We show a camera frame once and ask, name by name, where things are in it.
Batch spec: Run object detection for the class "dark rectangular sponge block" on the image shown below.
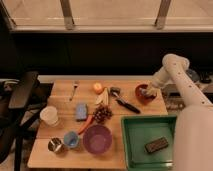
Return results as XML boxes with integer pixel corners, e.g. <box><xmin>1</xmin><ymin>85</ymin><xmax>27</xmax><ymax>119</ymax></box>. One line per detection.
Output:
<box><xmin>145</xmin><ymin>137</ymin><xmax>169</xmax><ymax>154</ymax></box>

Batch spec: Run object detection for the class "orange carrot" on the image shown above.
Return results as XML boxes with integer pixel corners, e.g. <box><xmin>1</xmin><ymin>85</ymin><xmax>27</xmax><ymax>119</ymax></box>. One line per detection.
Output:
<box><xmin>78</xmin><ymin>115</ymin><xmax>93</xmax><ymax>135</ymax></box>

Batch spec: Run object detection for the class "red bowl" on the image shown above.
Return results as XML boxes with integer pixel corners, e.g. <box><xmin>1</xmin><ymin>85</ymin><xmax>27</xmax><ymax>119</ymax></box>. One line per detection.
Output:
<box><xmin>135</xmin><ymin>84</ymin><xmax>157</xmax><ymax>105</ymax></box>

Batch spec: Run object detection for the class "bunch of dark grapes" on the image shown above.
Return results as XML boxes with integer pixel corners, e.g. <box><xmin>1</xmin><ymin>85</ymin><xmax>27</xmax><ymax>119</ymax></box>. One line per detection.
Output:
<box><xmin>93</xmin><ymin>105</ymin><xmax>112</xmax><ymax>124</ymax></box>

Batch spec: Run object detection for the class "small beige towel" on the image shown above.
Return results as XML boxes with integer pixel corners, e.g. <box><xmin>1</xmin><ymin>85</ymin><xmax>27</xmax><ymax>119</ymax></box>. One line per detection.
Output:
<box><xmin>145</xmin><ymin>85</ymin><xmax>157</xmax><ymax>97</ymax></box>

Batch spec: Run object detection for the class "small metal cup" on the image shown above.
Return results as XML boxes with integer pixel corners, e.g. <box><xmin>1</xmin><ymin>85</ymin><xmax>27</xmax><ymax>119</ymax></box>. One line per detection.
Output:
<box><xmin>48</xmin><ymin>137</ymin><xmax>63</xmax><ymax>154</ymax></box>

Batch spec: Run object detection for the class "orange fruit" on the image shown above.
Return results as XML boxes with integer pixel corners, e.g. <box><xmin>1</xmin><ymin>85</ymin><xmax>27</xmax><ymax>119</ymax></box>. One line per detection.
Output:
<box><xmin>93</xmin><ymin>82</ymin><xmax>104</xmax><ymax>94</ymax></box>

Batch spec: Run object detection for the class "small blue cup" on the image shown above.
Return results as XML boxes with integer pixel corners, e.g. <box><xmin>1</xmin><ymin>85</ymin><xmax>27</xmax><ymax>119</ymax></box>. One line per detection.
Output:
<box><xmin>63</xmin><ymin>131</ymin><xmax>79</xmax><ymax>149</ymax></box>

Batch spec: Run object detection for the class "white plastic cup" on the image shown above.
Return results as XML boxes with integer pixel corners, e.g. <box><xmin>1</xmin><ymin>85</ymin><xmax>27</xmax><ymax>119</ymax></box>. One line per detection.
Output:
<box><xmin>40</xmin><ymin>106</ymin><xmax>59</xmax><ymax>126</ymax></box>

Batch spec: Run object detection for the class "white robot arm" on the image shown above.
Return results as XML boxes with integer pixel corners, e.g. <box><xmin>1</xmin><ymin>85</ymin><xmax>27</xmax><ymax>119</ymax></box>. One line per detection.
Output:
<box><xmin>150</xmin><ymin>54</ymin><xmax>213</xmax><ymax>171</ymax></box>

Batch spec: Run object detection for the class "blue sponge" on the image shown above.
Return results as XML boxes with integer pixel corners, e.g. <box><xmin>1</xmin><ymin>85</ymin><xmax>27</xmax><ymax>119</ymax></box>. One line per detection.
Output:
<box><xmin>75</xmin><ymin>103</ymin><xmax>87</xmax><ymax>121</ymax></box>

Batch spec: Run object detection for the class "green plastic tray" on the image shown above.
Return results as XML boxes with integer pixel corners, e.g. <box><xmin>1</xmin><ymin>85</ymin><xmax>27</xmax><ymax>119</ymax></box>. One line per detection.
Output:
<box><xmin>121</xmin><ymin>115</ymin><xmax>176</xmax><ymax>171</ymax></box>

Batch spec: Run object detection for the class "purple bowl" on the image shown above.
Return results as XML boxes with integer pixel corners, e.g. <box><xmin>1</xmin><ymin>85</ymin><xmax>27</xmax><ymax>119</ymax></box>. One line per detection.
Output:
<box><xmin>83</xmin><ymin>125</ymin><xmax>112</xmax><ymax>155</ymax></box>

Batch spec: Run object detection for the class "yellow banana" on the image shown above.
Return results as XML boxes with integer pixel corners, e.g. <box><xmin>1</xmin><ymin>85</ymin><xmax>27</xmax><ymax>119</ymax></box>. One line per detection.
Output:
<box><xmin>95</xmin><ymin>88</ymin><xmax>109</xmax><ymax>106</ymax></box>

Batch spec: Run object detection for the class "silver fork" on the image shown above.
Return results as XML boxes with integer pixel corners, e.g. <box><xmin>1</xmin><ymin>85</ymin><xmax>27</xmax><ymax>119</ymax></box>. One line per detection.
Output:
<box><xmin>69</xmin><ymin>80</ymin><xmax>79</xmax><ymax>101</ymax></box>

